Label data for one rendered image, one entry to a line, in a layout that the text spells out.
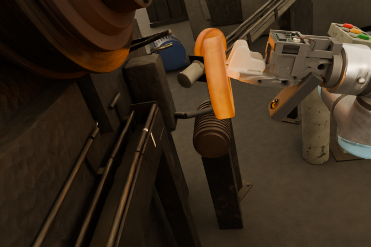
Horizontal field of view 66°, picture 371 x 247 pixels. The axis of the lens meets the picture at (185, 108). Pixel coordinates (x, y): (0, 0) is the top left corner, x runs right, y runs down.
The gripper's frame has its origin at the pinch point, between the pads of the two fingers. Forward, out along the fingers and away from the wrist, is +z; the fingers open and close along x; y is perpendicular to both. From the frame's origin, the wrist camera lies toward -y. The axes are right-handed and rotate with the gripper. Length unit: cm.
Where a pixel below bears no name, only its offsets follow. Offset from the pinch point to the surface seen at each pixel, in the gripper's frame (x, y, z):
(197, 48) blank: -44.8, -12.3, 5.8
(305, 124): -64, -51, -46
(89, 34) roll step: 10.3, 8.1, 19.8
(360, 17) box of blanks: -206, -32, -122
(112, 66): 2.8, -0.1, 19.3
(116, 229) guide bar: 22.4, -18.9, 14.1
